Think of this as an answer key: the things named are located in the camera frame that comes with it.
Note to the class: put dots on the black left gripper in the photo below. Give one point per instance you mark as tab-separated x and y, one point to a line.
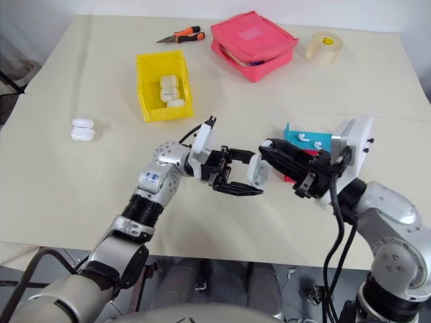
218	165

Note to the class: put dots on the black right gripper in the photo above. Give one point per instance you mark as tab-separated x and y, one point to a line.
320	178

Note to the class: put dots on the white earbud case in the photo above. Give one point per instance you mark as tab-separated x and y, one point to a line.
176	103
169	93
257	170
81	134
82	123
168	81

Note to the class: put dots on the white earbud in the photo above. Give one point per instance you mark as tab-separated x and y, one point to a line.
267	143
317	144
300	136

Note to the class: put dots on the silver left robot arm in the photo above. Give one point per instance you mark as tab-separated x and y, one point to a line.
153	180

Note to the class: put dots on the closed white earbud case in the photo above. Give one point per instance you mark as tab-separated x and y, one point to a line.
169	93
168	81
81	134
82	123
176	103

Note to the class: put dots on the yellow plastic bin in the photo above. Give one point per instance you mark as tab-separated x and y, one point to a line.
144	87

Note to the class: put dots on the red holder block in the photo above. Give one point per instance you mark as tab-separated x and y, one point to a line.
290	178

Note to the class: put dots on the teal earbud holder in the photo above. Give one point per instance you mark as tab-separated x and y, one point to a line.
311	137

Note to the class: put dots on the beige tape roll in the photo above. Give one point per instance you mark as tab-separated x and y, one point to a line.
325	48

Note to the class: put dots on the pink fabric zip pouch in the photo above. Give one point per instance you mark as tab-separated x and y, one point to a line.
252	37

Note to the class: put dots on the small metal clip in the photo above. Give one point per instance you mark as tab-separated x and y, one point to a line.
314	293

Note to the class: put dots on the orange black pliers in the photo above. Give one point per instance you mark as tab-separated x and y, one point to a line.
185	34

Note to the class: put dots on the silver robot torso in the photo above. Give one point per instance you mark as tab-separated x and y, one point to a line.
60	299

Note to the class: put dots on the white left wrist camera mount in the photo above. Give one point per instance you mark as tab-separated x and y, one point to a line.
202	141

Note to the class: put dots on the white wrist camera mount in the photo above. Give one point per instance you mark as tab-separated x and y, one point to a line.
202	141
357	141

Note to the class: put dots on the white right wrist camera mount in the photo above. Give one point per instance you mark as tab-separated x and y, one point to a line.
357	141

